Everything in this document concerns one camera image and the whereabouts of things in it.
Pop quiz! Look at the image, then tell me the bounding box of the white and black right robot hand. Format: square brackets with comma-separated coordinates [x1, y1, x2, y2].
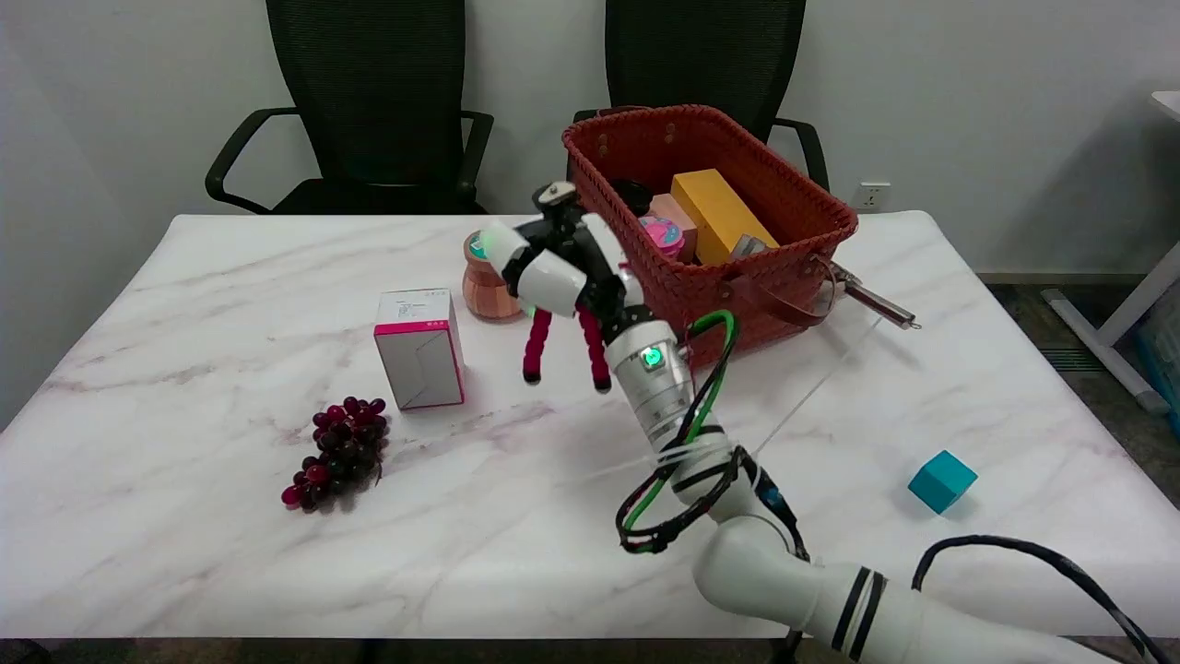
[478, 218, 647, 335]

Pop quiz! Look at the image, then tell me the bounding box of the red and black flexible tripod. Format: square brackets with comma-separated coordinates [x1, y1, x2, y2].
[522, 182, 613, 394]

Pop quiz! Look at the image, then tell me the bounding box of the red woven basket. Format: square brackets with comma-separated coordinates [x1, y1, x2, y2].
[561, 104, 859, 370]

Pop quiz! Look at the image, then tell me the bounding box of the orange ribbed jar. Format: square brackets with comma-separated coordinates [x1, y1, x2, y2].
[462, 230, 526, 321]

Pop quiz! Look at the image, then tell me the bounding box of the black round object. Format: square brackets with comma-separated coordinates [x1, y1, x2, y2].
[610, 179, 655, 219]

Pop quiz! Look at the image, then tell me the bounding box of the pink round container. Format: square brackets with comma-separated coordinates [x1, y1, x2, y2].
[642, 216, 686, 260]

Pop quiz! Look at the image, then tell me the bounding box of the white and pink carton box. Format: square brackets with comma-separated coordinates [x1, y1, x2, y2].
[373, 288, 466, 411]

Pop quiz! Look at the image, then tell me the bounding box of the yellow rectangular box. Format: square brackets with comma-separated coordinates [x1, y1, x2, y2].
[670, 169, 780, 266]

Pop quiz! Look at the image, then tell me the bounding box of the black mesh office chair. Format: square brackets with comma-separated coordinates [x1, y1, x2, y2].
[572, 0, 831, 193]
[205, 0, 495, 217]

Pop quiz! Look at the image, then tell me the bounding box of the dark red grape bunch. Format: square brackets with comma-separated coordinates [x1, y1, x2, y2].
[281, 397, 389, 515]

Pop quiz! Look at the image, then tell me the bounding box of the silver metal tool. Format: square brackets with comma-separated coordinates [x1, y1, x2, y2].
[830, 261, 921, 330]

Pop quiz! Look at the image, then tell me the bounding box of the teal cube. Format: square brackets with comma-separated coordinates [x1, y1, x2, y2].
[908, 450, 979, 515]

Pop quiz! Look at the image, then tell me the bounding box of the black and green cable loop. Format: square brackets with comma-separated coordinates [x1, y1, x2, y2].
[616, 310, 766, 555]

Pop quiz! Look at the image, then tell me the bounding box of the white desk frame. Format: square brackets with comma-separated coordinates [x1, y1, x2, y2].
[1042, 90, 1180, 416]

